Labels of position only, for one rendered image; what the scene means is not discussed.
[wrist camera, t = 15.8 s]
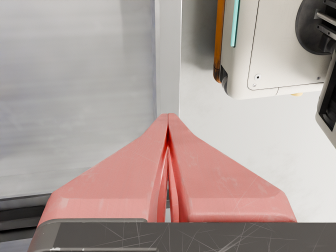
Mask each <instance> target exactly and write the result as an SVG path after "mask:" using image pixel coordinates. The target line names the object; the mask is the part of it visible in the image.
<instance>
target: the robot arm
mask: <svg viewBox="0 0 336 252"><path fill-rule="evenodd" d="M167 187H169V203H170V220H171V222H165V220H166V204H167ZM27 252H336V222H297V219H296V217H295V214H294V212H293V209H292V207H291V205H290V202H289V200H288V198H287V196H286V194H285V193H284V192H283V191H282V190H281V189H279V188H277V187H276V186H274V185H273V184H271V183H270V182H268V181H266V180H265V179H263V178H262V177H260V176H258V175H257V174H255V173H254V172H252V171H251V170H249V169H247V168H246V167H244V166H243V165H241V164H239V163H238V162H236V161H235V160H233V159H232V158H230V157H228V156H227V155H225V154H224V153H222V152H221V151H219V150H217V149H216V148H214V147H213V146H211V145H209V144H208V143H206V142H205V141H203V140H202V139H200V138H198V137H197V136H196V135H194V134H193V133H192V132H191V131H190V129H189V128H188V127H187V126H186V125H185V124H184V123H183V122H182V120H181V119H180V118H179V117H178V116H177V115H176V114H175V113H168V114H167V113H162V114H160V115H159V116H158V117H157V119H156V120H155V121H154V122H153V123H152V124H151V125H150V127H149V128H148V129H147V130H146V131H145V132H144V133H143V134H142V135H141V136H140V137H138V138H137V139H135V140H134V141H132V142H131V143H129V144H127V145H126V146H124V147H123V148H121V149H120V150H118V151H116V152H115V153H113V154H112V155H110V156H109V157H107V158H105V159H104V160H102V161H101V162H99V163H98V164H96V165H94V166H93V167H91V168H90V169H88V170H87V171H85V172H83V173H82V174H80V175H79V176H77V177H76V178H74V179H72V180H71V181H69V182H68V183H66V184H65V185H63V186H61V187H60V188H58V189H57V190H55V191H54V192H53V193H52V194H51V196H50V197H49V199H48V201H47V203H46V206H45V208H44V211H43V213H42V216H41V218H40V220H39V223H38V225H37V228H36V230H35V233H34V235H33V238H32V240H31V242H30V245H29V247H28V250H27Z"/></svg>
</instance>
